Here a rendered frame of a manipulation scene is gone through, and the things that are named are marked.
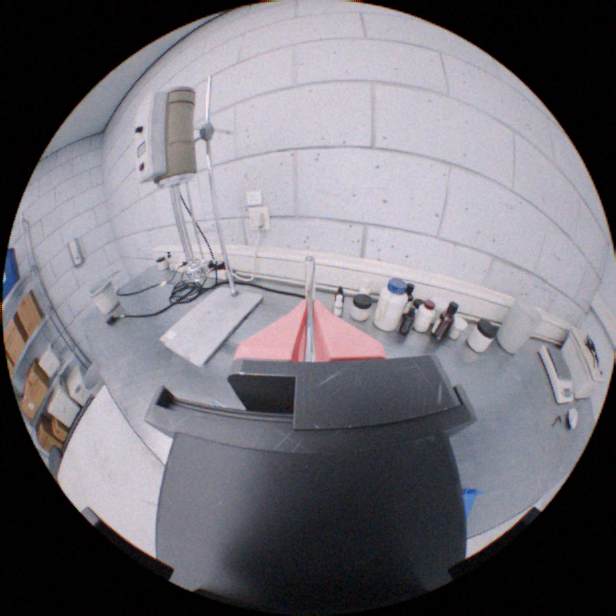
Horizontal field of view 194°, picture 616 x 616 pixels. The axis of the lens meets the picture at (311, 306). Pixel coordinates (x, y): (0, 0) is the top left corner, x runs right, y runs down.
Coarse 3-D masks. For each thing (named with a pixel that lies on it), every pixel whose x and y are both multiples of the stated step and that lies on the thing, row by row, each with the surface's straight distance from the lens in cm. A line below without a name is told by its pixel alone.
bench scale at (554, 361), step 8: (544, 352) 92; (552, 352) 95; (560, 352) 105; (544, 360) 92; (552, 360) 91; (560, 360) 99; (552, 368) 89; (560, 368) 93; (568, 368) 104; (552, 376) 88; (560, 376) 88; (568, 376) 98; (552, 384) 88; (560, 384) 89; (568, 384) 98; (560, 392) 87; (568, 392) 96; (560, 400) 86; (568, 400) 96
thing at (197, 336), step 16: (224, 288) 69; (208, 304) 63; (224, 304) 60; (240, 304) 57; (256, 304) 56; (192, 320) 59; (208, 320) 56; (224, 320) 53; (240, 320) 51; (176, 336) 57; (192, 336) 53; (208, 336) 50; (224, 336) 48; (176, 352) 52; (192, 352) 49; (208, 352) 46
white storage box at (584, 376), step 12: (576, 336) 112; (564, 348) 117; (576, 348) 112; (576, 360) 111; (588, 360) 107; (576, 372) 111; (588, 372) 107; (576, 384) 110; (588, 384) 108; (600, 384) 133; (576, 396) 110; (588, 396) 134
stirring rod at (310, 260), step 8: (312, 256) 10; (312, 264) 10; (312, 272) 10; (312, 280) 11; (312, 288) 11; (312, 296) 11; (312, 304) 12; (312, 312) 12; (312, 320) 12; (312, 328) 13; (312, 336) 13; (312, 344) 14; (312, 352) 15; (312, 360) 16
